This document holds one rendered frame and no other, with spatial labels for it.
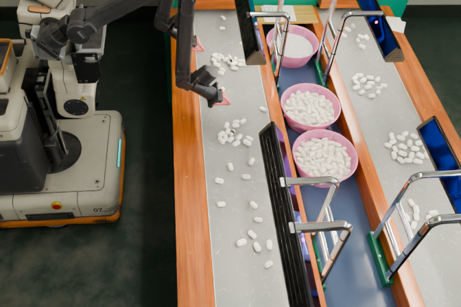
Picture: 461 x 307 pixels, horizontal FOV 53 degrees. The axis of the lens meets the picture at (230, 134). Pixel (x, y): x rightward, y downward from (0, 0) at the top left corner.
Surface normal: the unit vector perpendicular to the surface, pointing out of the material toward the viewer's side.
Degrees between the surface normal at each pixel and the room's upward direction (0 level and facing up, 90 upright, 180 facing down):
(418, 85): 0
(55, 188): 0
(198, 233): 0
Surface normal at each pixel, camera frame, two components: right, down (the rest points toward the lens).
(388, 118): 0.06, -0.64
